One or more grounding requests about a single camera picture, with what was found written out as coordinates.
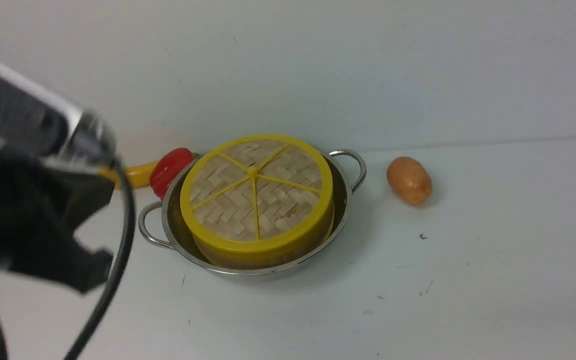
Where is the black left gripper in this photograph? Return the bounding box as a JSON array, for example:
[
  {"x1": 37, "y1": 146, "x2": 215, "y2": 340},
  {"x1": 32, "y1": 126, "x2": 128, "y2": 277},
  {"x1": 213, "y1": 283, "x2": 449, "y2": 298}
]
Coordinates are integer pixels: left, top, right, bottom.
[{"x1": 0, "y1": 149, "x2": 115, "y2": 294}]

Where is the yellow bamboo steamer lid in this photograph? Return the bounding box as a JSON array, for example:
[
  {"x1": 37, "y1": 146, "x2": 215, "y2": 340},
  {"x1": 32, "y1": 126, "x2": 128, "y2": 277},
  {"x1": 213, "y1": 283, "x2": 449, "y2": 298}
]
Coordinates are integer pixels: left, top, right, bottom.
[{"x1": 179, "y1": 134, "x2": 334, "y2": 230}]

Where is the yellow bamboo steamer basket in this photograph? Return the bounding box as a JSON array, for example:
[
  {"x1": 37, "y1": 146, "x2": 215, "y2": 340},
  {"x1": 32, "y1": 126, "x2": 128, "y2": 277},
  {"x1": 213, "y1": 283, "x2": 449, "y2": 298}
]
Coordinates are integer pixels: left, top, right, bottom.
[{"x1": 187, "y1": 205, "x2": 335, "y2": 271}]

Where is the yellow toy banana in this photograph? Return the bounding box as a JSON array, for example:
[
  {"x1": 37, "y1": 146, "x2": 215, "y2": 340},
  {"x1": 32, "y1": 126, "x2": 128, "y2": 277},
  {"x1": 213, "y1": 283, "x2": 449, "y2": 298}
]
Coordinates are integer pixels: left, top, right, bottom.
[{"x1": 98, "y1": 161, "x2": 158, "y2": 190}]

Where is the red toy bell pepper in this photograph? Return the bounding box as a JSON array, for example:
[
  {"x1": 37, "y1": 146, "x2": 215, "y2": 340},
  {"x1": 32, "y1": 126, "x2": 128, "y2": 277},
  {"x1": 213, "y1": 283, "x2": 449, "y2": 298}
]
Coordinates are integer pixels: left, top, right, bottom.
[{"x1": 149, "y1": 147, "x2": 195, "y2": 199}]

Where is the brown toy potato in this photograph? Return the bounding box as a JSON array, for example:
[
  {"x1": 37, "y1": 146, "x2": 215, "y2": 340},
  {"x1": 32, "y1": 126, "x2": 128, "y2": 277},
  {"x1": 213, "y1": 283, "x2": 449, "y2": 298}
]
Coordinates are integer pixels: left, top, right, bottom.
[{"x1": 386, "y1": 156, "x2": 434, "y2": 207}]

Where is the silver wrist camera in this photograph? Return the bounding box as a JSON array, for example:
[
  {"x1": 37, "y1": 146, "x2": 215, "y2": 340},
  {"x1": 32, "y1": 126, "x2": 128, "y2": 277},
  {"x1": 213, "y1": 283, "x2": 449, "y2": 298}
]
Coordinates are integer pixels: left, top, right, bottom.
[{"x1": 0, "y1": 62, "x2": 116, "y2": 167}]

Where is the stainless steel two-handled pot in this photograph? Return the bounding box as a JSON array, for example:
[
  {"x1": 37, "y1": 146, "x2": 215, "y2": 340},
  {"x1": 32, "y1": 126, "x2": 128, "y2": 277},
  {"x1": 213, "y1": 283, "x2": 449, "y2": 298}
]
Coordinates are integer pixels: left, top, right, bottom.
[{"x1": 137, "y1": 149, "x2": 367, "y2": 279}]

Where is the black camera cable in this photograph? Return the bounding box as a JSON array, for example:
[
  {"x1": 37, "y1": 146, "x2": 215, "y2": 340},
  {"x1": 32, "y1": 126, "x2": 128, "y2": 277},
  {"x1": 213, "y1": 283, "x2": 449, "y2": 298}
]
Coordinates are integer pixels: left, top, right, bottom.
[{"x1": 0, "y1": 157, "x2": 137, "y2": 360}]

